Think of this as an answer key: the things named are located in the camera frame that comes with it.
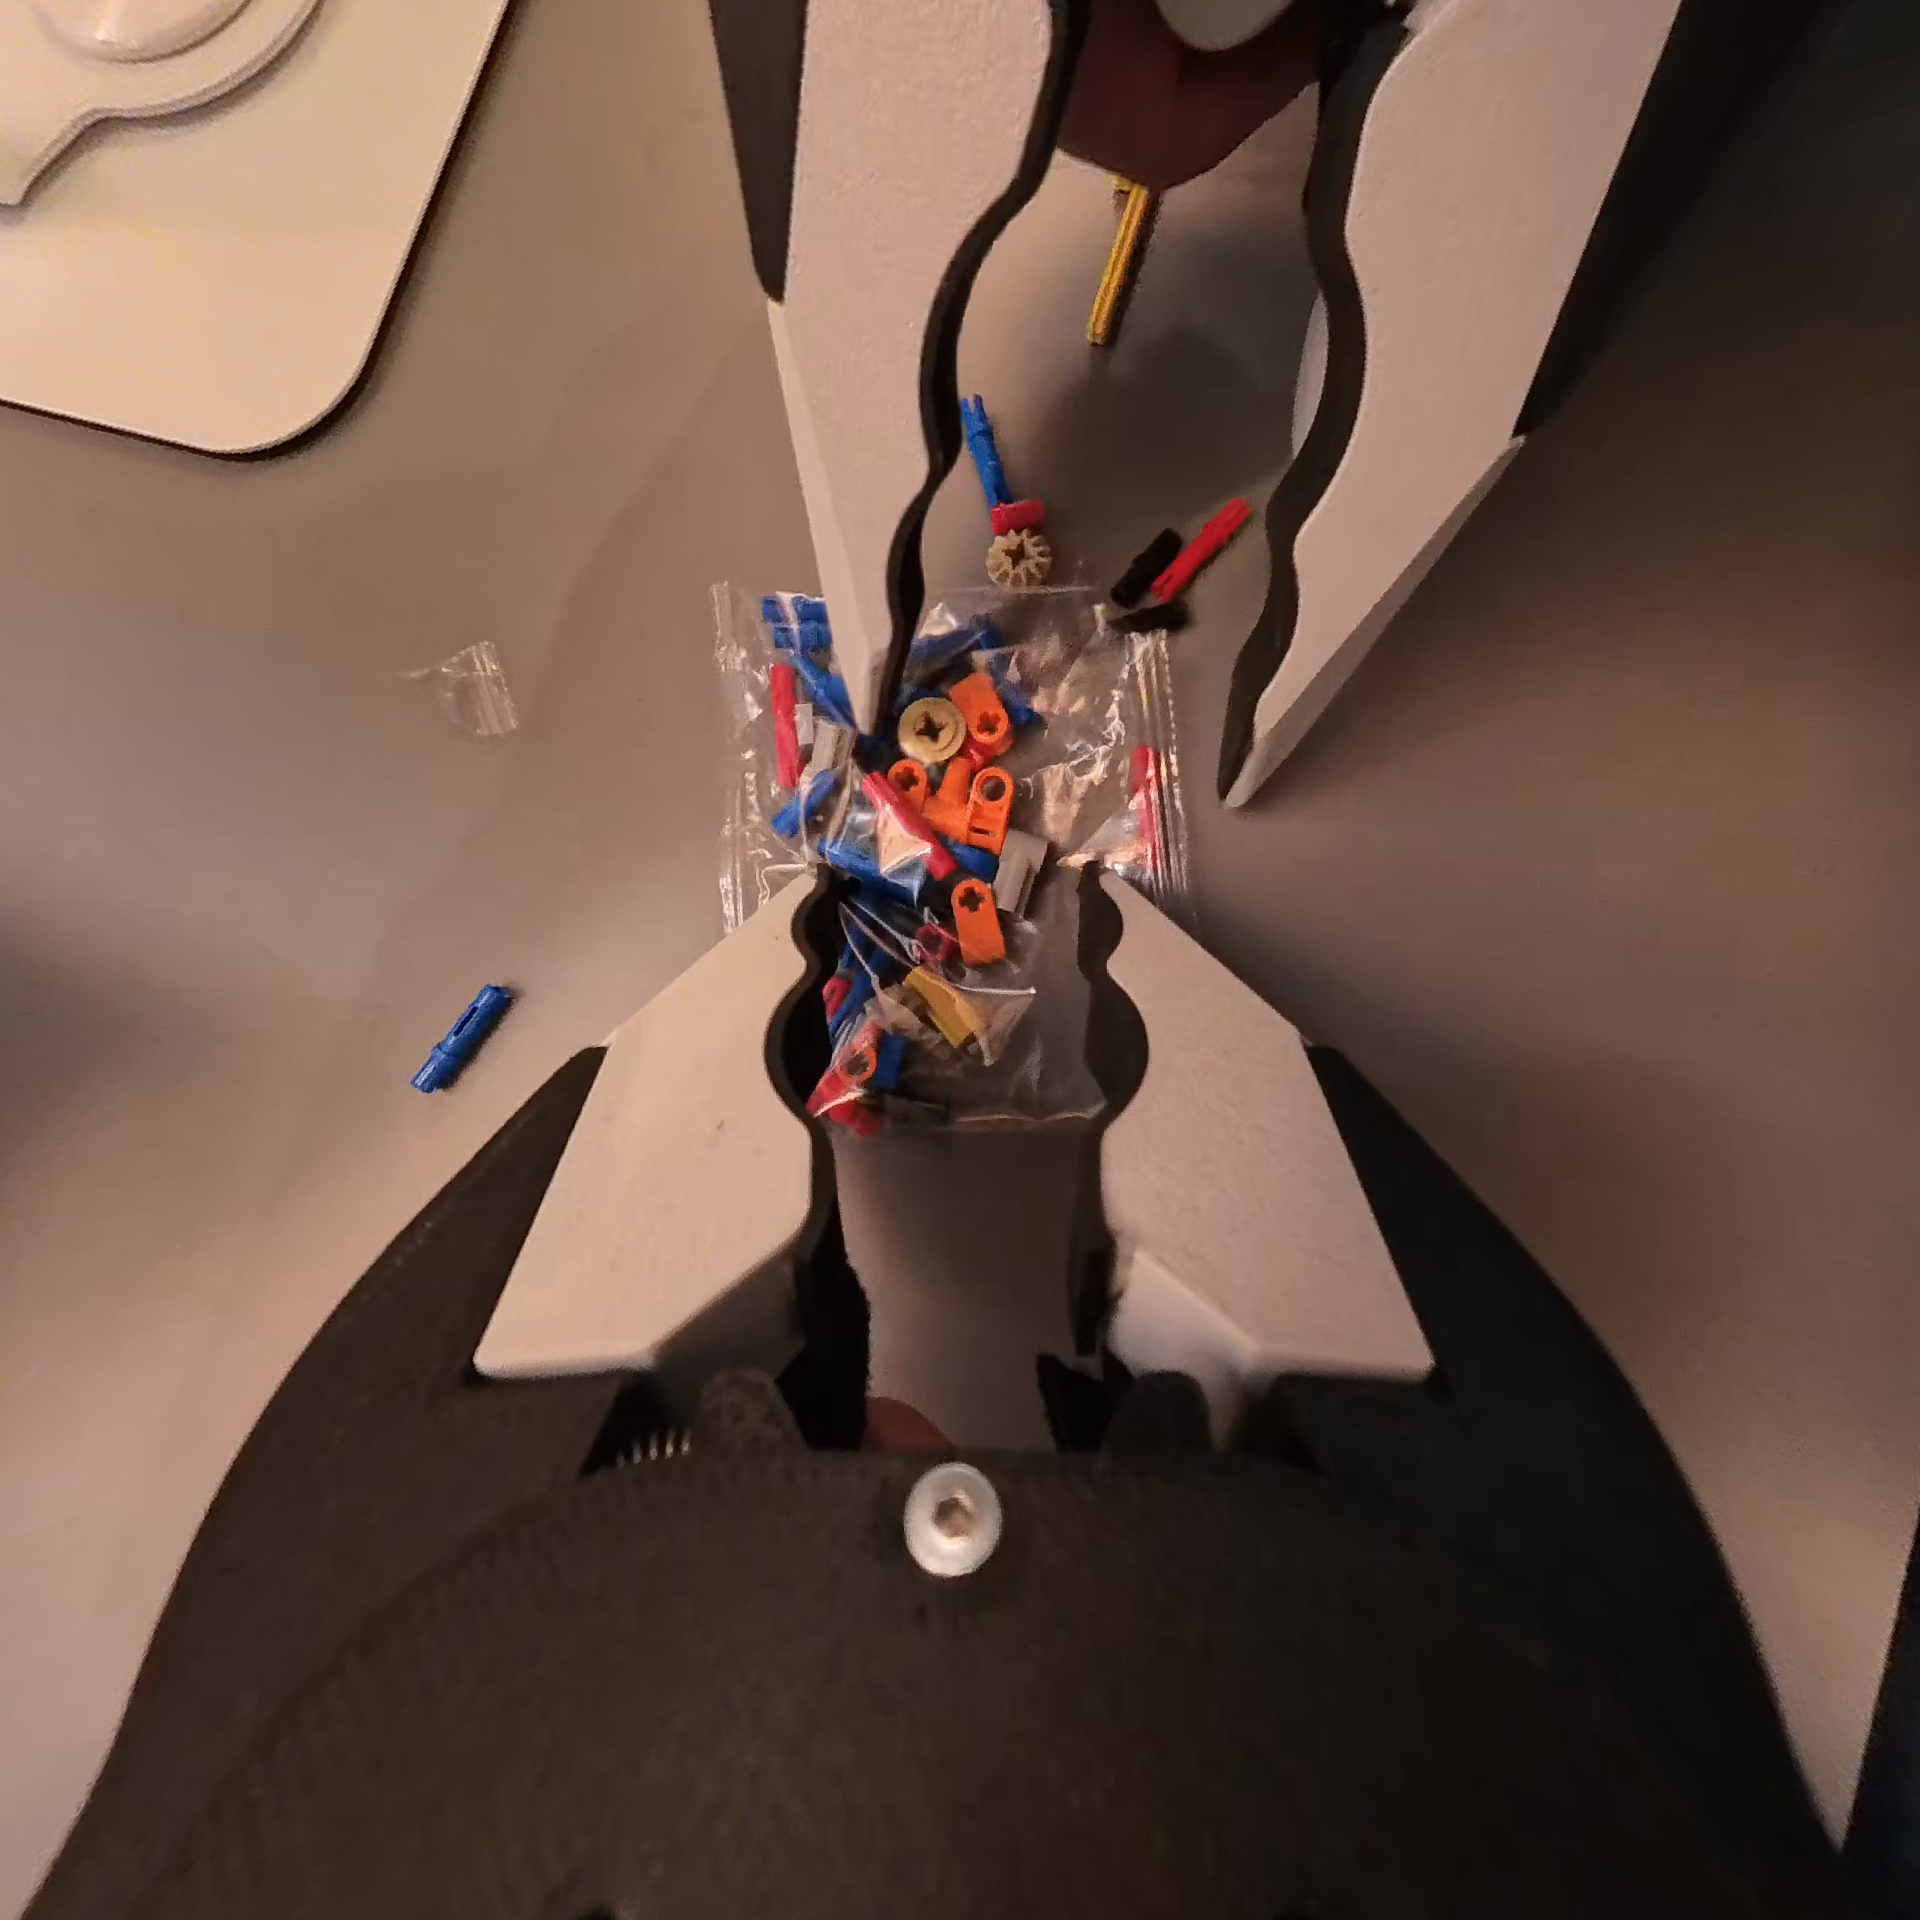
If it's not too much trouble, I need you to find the yellow lego axle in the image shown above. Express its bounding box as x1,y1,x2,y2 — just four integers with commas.
1084,176,1155,348

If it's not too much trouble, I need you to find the clear bag of lego pieces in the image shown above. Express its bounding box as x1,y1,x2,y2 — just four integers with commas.
708,577,1195,1125

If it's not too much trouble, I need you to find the white moulded plastic piece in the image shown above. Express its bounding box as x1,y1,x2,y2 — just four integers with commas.
0,0,323,212

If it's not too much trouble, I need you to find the torn clear plastic scrap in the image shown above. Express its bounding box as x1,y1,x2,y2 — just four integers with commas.
404,644,522,742

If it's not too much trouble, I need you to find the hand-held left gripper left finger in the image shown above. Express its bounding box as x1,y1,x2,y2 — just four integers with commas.
474,867,876,1448

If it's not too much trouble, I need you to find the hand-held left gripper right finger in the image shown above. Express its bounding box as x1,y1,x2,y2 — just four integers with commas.
1034,867,1446,1448

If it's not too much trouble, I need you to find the blue lego pin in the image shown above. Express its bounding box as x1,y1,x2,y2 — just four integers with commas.
411,982,514,1094
957,390,1026,511

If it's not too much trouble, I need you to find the white rounded board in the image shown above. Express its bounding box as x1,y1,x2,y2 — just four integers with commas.
0,0,513,461

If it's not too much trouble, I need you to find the red lego pin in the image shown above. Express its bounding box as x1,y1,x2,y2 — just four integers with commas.
1152,499,1252,605

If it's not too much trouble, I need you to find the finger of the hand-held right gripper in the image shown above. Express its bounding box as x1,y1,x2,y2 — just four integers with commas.
763,0,1084,749
1219,0,1688,813

